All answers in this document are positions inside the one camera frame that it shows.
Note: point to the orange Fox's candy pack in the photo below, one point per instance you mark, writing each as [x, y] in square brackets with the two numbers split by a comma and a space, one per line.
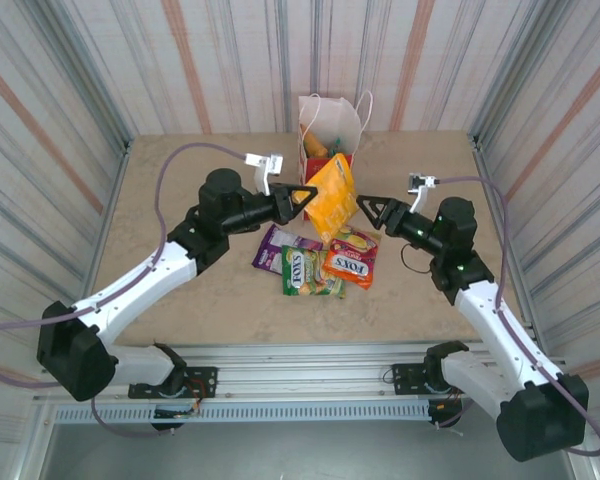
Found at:
[350, 262]

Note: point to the yellow orange snack bag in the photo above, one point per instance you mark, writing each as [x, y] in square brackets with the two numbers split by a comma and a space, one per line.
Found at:
[330, 200]

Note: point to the green Fox's candy pack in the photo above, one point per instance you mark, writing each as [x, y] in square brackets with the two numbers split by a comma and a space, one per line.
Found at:
[305, 275]

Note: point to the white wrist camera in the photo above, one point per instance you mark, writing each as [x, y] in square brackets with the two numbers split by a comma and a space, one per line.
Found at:
[420, 187]
[262, 167]

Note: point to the small green snack packet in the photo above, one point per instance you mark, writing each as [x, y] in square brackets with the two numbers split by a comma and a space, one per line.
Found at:
[335, 145]

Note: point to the aluminium rail frame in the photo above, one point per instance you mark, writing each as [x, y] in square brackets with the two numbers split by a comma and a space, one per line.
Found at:
[300, 370]

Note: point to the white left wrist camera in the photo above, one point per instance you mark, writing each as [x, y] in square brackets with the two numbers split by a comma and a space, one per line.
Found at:
[262, 167]

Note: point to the orange snack packet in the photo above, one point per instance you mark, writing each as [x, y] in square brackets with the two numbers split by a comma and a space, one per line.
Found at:
[314, 146]

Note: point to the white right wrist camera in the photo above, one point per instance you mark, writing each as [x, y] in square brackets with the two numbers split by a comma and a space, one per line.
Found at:
[420, 187]

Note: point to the purple snack pack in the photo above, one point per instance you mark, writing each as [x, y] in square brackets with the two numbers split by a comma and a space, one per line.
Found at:
[270, 247]

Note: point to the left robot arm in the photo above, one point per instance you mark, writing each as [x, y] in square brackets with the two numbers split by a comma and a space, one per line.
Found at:
[145, 280]

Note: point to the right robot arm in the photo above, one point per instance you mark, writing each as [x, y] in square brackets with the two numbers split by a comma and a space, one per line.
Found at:
[500, 325]

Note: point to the red and white paper bag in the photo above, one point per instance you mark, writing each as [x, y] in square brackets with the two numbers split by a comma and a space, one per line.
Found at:
[330, 120]

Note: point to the aluminium enclosure edge rail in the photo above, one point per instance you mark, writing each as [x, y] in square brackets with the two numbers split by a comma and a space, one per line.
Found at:
[505, 225]
[105, 225]

